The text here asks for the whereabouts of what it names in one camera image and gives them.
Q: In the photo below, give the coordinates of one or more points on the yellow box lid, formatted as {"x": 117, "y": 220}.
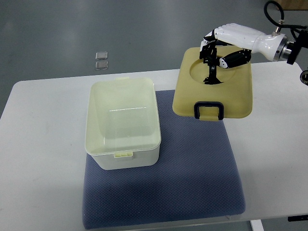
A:
{"x": 231, "y": 98}

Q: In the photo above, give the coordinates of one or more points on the white storage box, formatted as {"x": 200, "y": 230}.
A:
{"x": 122, "y": 128}

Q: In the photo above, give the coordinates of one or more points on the blue grey cushion mat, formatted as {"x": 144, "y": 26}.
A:
{"x": 196, "y": 176}

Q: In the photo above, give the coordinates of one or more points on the black table leg bracket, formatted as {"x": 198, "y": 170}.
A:
{"x": 298, "y": 218}

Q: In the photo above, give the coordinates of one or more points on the upper metal floor plate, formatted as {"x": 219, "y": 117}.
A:
{"x": 101, "y": 55}

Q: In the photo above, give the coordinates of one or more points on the cardboard box corner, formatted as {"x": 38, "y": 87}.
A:
{"x": 296, "y": 5}

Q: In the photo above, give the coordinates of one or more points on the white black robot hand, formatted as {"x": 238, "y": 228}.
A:
{"x": 274, "y": 47}

